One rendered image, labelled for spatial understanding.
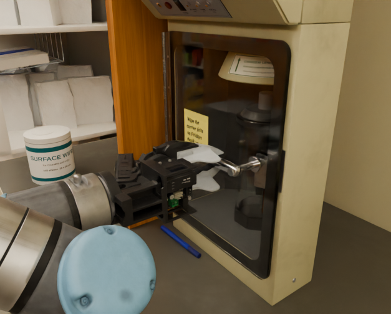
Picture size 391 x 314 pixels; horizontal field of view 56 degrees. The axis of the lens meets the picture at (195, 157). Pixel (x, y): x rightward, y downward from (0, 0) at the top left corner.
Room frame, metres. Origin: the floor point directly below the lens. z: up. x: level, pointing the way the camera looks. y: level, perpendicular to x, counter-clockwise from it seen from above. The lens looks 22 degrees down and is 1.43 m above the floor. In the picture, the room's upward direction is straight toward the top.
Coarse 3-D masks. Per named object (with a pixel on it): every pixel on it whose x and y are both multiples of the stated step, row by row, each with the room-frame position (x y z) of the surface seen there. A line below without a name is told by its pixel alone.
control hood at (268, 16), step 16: (144, 0) 0.71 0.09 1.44; (224, 0) 0.54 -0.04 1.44; (240, 0) 0.51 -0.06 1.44; (256, 0) 0.49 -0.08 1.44; (272, 0) 0.47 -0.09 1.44; (288, 0) 0.48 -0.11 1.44; (160, 16) 0.72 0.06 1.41; (176, 16) 0.67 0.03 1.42; (240, 16) 0.54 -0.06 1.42; (256, 16) 0.51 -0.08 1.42; (272, 16) 0.49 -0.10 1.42; (288, 16) 0.48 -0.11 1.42
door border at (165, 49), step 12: (168, 36) 0.73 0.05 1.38; (168, 48) 0.73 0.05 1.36; (168, 60) 0.73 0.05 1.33; (168, 72) 0.73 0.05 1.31; (168, 84) 0.73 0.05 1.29; (288, 84) 0.50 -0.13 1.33; (168, 96) 0.74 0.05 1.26; (168, 108) 0.74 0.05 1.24; (168, 120) 0.74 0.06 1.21; (168, 132) 0.74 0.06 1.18
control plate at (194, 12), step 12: (156, 0) 0.67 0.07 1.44; (168, 0) 0.64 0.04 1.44; (180, 0) 0.62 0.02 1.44; (192, 0) 0.59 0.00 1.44; (204, 0) 0.57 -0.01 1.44; (216, 0) 0.55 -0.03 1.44; (168, 12) 0.68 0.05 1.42; (180, 12) 0.65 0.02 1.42; (192, 12) 0.62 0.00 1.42; (204, 12) 0.60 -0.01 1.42; (216, 12) 0.57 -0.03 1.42; (228, 12) 0.55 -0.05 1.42
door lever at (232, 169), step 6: (252, 156) 0.54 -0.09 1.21; (216, 162) 0.53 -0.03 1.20; (222, 162) 0.52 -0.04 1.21; (228, 162) 0.52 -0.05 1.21; (252, 162) 0.53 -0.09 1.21; (258, 162) 0.52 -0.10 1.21; (222, 168) 0.52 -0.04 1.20; (228, 168) 0.50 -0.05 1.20; (234, 168) 0.50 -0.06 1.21; (240, 168) 0.50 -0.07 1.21; (246, 168) 0.51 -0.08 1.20; (252, 168) 0.52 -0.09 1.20; (258, 168) 0.52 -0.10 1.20; (228, 174) 0.50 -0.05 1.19; (234, 174) 0.50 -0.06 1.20; (240, 174) 0.50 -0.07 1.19
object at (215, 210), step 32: (192, 32) 0.67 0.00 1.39; (192, 64) 0.67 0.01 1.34; (224, 64) 0.60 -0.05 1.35; (256, 64) 0.54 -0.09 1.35; (288, 64) 0.50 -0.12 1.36; (192, 96) 0.67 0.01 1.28; (224, 96) 0.60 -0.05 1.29; (256, 96) 0.54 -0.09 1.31; (224, 128) 0.59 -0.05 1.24; (256, 128) 0.53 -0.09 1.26; (224, 192) 0.59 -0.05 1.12; (256, 192) 0.53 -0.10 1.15; (192, 224) 0.67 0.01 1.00; (224, 224) 0.59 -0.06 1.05; (256, 224) 0.52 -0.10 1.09; (256, 256) 0.52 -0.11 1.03
